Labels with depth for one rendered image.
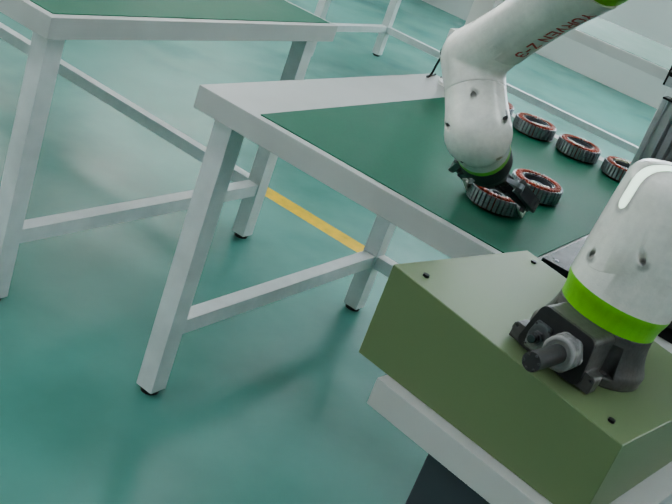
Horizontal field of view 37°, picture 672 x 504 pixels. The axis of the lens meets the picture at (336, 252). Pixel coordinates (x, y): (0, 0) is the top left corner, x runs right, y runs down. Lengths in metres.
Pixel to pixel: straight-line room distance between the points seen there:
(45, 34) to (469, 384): 1.37
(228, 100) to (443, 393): 1.00
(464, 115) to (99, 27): 1.01
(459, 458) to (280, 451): 1.20
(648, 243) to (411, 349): 0.30
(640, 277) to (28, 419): 1.44
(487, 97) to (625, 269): 0.54
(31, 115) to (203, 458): 0.85
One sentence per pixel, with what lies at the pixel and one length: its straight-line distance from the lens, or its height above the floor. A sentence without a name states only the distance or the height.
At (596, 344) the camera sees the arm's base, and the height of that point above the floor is 0.91.
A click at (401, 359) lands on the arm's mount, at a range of 1.20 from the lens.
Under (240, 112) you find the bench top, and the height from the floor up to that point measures 0.74.
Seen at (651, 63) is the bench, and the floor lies 0.75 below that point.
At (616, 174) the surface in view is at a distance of 2.51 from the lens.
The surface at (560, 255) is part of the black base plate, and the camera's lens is 1.78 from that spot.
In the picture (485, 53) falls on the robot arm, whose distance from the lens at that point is 1.58.
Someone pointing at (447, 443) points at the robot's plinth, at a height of 0.74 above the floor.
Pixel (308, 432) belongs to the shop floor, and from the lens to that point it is 2.42.
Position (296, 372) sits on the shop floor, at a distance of 2.63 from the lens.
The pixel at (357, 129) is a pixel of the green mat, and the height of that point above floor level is 0.75.
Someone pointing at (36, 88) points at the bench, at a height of 0.57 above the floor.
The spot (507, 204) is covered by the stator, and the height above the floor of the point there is 0.78.
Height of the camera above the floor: 1.34
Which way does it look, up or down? 23 degrees down
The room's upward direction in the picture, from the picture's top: 20 degrees clockwise
